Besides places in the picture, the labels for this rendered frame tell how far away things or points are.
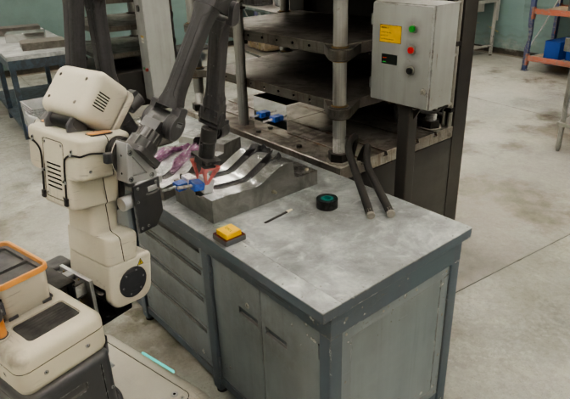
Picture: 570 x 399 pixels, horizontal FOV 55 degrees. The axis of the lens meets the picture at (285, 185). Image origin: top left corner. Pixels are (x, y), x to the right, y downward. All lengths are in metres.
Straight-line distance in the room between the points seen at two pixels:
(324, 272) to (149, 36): 4.85
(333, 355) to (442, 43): 1.24
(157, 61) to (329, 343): 5.00
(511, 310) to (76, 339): 2.12
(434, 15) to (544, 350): 1.55
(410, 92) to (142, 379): 1.48
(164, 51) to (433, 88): 4.41
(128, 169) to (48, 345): 0.48
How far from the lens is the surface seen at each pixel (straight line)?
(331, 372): 1.69
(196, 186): 1.93
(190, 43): 1.59
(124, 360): 2.25
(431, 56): 2.21
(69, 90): 1.66
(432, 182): 3.02
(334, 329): 1.60
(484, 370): 2.62
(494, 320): 2.91
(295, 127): 2.81
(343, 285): 1.60
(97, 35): 1.95
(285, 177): 2.09
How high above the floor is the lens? 1.70
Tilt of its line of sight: 24 degrees down
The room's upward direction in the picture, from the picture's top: 2 degrees counter-clockwise
